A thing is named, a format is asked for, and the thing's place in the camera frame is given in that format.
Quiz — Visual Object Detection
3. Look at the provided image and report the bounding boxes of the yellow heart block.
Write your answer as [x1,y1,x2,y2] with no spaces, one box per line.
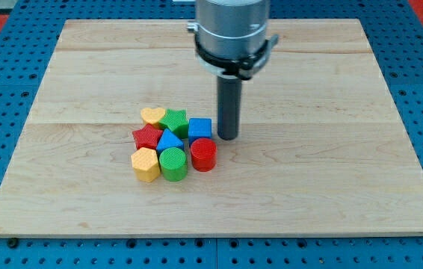
[141,108,166,129]

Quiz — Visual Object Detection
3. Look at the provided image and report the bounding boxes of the yellow hexagon block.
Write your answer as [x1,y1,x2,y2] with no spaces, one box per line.
[131,147,161,182]

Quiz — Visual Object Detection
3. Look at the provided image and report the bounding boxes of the blue triangle block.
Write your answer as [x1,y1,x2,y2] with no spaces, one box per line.
[156,129,185,155]

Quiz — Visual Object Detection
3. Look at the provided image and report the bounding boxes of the red cylinder block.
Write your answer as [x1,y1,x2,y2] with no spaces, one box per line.
[190,138,217,172]

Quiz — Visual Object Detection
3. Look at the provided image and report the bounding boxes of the red star block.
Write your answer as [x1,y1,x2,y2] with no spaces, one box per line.
[132,124,164,149]

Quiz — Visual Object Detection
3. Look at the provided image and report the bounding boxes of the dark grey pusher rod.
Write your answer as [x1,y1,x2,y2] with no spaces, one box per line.
[217,77,242,140]

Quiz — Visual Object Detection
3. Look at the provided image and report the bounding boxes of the green cylinder block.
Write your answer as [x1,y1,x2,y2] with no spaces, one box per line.
[159,147,188,182]

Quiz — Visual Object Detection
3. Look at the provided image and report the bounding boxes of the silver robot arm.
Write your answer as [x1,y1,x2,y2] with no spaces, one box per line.
[188,0,279,81]

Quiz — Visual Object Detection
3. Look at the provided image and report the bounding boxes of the blue cube block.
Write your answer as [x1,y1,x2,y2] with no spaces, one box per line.
[188,118,212,146]

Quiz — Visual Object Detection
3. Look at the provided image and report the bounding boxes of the wooden board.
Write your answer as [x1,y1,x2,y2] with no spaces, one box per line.
[0,19,423,238]

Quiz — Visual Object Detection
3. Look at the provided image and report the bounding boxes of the green star block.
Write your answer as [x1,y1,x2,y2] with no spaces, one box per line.
[158,108,189,139]

